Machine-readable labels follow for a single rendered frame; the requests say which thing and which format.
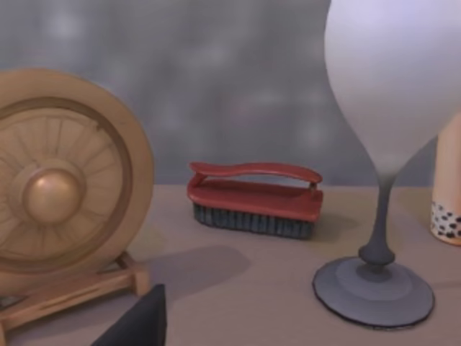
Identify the round wooden wheel ornament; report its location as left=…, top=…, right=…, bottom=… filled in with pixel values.
left=0, top=68, right=156, bottom=334

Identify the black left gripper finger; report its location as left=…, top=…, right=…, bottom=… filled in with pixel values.
left=90, top=283, right=167, bottom=346

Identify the red scrubbing brush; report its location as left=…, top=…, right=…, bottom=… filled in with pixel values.
left=187, top=161, right=324, bottom=240

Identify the beige cup with dark beads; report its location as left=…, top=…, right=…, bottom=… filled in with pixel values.
left=429, top=114, right=461, bottom=247

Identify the grey stemmed glass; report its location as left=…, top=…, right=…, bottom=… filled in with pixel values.
left=311, top=0, right=461, bottom=328

